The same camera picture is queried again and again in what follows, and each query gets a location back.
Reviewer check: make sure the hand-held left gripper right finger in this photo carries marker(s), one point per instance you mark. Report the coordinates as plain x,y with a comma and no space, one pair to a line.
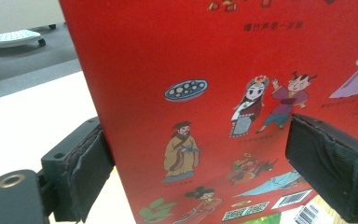
332,168

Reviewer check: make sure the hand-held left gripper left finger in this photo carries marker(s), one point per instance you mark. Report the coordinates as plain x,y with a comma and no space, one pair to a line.
80,174

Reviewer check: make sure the red picture book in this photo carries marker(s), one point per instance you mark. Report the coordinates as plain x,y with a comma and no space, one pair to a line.
199,62

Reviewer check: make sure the white wheeled platform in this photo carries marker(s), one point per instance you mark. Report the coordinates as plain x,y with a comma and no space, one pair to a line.
9,38

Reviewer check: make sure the white cabinet with castor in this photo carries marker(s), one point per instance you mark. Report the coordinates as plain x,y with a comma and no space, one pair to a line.
18,12

